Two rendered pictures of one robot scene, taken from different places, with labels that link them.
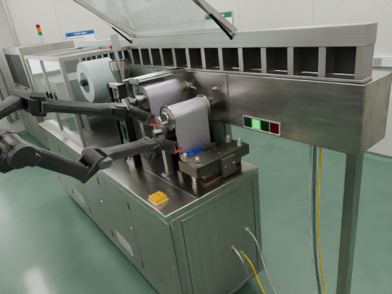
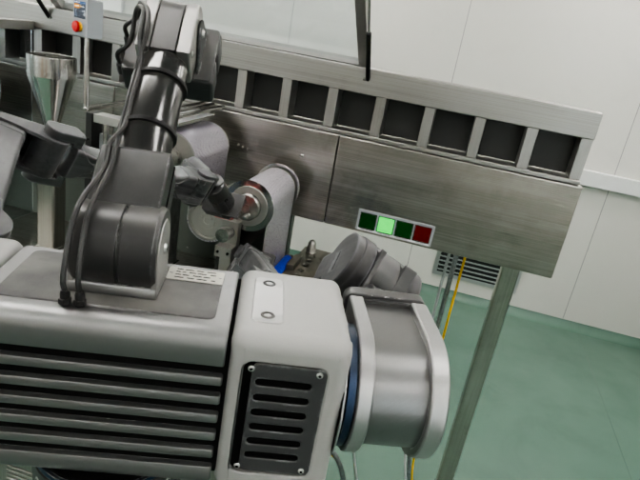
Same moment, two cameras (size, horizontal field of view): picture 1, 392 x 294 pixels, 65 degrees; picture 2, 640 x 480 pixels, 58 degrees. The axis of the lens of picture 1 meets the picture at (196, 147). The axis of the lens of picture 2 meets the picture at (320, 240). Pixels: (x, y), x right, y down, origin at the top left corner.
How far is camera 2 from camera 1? 1.10 m
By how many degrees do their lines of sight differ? 40
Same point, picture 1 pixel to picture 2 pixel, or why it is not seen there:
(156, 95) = (203, 156)
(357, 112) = (565, 221)
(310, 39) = (517, 114)
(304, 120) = (479, 226)
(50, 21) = not seen: outside the picture
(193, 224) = not seen: hidden behind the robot
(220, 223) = not seen: hidden behind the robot
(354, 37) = (582, 126)
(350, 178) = (499, 307)
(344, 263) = (462, 430)
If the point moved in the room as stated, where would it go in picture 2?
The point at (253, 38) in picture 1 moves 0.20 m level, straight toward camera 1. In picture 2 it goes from (415, 89) to (458, 102)
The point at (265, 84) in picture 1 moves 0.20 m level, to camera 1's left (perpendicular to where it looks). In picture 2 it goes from (420, 164) to (375, 166)
